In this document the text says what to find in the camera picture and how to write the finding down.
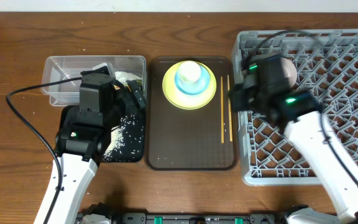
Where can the white paper cup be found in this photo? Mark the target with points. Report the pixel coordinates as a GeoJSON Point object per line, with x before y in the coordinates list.
{"type": "Point", "coordinates": [189, 72]}

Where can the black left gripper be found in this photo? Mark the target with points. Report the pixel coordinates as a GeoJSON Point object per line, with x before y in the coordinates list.
{"type": "Point", "coordinates": [125, 96]}

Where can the clear plastic bin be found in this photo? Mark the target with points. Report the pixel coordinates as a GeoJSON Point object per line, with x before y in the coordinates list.
{"type": "Point", "coordinates": [58, 68]}

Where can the white tissue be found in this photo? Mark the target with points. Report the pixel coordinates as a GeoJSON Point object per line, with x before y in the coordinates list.
{"type": "Point", "coordinates": [123, 77]}

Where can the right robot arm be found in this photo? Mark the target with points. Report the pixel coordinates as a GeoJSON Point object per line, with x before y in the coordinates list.
{"type": "Point", "coordinates": [300, 118]}

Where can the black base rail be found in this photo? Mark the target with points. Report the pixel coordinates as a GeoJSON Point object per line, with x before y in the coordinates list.
{"type": "Point", "coordinates": [102, 213]}

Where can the rice food waste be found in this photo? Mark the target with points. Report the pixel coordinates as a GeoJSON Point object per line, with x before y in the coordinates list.
{"type": "Point", "coordinates": [127, 140]}

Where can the black plastic tray bin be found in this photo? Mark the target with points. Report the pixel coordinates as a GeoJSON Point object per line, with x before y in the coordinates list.
{"type": "Point", "coordinates": [110, 135]}

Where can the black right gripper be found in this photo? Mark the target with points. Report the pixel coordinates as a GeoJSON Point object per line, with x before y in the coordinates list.
{"type": "Point", "coordinates": [241, 97]}

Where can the blue bowl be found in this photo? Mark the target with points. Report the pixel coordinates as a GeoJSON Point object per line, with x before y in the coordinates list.
{"type": "Point", "coordinates": [193, 88]}

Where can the yellow plate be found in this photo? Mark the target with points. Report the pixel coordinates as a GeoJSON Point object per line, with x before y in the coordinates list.
{"type": "Point", "coordinates": [184, 101]}

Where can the white bowl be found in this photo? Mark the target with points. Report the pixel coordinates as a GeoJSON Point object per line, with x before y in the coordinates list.
{"type": "Point", "coordinates": [290, 71]}

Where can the grey dishwasher rack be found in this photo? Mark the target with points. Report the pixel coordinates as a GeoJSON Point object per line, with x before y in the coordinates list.
{"type": "Point", "coordinates": [326, 62]}

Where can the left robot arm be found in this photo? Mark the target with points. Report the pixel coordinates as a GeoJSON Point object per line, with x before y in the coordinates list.
{"type": "Point", "coordinates": [70, 175]}

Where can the dark brown serving tray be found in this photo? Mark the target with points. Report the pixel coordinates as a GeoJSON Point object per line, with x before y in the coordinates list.
{"type": "Point", "coordinates": [178, 139]}

